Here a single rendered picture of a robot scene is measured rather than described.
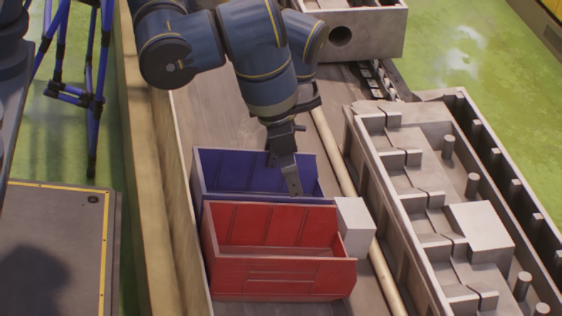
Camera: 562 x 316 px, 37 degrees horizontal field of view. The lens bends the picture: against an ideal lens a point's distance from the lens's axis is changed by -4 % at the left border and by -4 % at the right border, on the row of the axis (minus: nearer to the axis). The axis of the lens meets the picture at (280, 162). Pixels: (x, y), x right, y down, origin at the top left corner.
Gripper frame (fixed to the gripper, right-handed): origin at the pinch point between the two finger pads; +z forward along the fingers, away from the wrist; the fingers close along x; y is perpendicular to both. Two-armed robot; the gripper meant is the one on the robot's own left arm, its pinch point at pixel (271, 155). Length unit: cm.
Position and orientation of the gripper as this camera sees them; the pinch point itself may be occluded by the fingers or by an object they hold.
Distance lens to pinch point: 215.7
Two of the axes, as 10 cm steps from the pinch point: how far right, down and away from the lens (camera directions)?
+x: -2.0, -6.0, 7.8
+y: 9.6, 0.5, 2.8
